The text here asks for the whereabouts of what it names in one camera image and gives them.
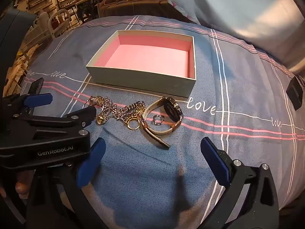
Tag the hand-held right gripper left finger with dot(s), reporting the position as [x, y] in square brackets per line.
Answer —
[91, 162]

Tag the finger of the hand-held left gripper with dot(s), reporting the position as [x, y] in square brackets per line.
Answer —
[38, 100]
[76, 118]

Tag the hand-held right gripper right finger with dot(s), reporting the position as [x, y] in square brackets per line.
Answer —
[214, 162]

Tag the silver bangle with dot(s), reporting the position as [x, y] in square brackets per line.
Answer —
[83, 105]

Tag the gold ball pendant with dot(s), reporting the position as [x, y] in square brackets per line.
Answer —
[100, 119]

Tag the white box with pink lining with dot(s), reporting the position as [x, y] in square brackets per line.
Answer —
[147, 54]

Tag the person's left hand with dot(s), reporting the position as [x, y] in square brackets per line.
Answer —
[22, 187]

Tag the black phone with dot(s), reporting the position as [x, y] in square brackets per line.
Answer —
[36, 85]

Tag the grey striped bedsheet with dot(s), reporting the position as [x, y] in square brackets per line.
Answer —
[250, 100]

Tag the small black box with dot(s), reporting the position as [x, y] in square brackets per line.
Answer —
[295, 93]

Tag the dark dining table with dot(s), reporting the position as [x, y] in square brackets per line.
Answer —
[93, 0]

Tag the brown bed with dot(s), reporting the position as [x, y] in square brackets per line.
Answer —
[133, 6]

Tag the white duvet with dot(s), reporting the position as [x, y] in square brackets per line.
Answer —
[238, 9]

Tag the white metal chair frame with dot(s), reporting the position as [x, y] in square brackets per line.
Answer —
[50, 26]

